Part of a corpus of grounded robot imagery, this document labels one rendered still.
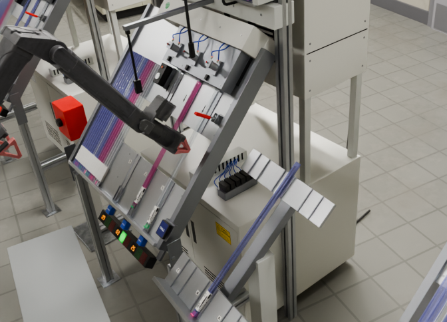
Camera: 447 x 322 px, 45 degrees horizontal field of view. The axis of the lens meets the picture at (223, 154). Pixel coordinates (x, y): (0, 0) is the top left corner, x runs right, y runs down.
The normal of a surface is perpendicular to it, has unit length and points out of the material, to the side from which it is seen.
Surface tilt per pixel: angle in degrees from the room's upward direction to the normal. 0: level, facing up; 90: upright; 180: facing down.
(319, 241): 90
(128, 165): 48
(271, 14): 90
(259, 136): 0
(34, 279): 0
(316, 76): 90
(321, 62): 90
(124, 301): 0
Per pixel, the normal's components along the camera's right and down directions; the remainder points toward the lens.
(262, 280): 0.55, 0.42
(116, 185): -0.64, -0.27
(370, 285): -0.08, -0.83
